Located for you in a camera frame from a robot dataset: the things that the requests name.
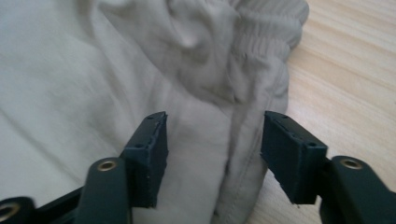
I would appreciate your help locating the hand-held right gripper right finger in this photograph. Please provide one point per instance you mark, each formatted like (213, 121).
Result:
(292, 155)

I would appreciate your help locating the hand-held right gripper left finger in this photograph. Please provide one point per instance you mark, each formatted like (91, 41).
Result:
(146, 161)

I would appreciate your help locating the beige shorts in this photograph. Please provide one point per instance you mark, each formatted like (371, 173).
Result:
(93, 77)

